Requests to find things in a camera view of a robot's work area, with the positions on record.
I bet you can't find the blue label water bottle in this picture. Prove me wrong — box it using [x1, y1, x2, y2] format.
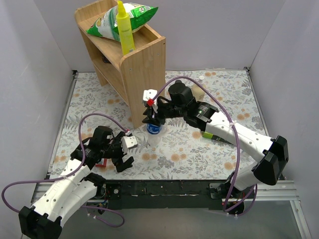
[147, 123, 162, 146]

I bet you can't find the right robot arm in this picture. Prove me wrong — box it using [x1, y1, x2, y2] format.
[143, 80, 289, 198]

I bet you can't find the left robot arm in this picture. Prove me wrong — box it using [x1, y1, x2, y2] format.
[18, 126, 138, 239]

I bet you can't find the beige soap pump bottle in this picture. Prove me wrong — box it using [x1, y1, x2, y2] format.
[191, 75, 206, 101]

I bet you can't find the yellow squeeze bottle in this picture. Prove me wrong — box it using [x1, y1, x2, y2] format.
[116, 0, 135, 55]

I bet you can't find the red white snack packet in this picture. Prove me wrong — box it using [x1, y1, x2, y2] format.
[95, 158, 107, 168]

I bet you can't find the green black product box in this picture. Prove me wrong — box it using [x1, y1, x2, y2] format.
[202, 132, 226, 142]

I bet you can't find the wooden shelf unit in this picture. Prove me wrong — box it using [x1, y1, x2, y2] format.
[74, 0, 166, 128]

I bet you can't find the small clear cup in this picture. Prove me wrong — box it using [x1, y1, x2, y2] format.
[241, 150, 250, 157]

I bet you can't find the green chip bag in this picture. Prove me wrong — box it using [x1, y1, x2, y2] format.
[86, 2, 158, 42]

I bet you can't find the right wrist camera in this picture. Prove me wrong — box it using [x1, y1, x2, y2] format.
[143, 89, 158, 107]

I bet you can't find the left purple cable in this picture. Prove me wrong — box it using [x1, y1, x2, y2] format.
[1, 113, 132, 228]

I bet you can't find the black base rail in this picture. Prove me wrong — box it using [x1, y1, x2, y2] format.
[36, 178, 257, 212]

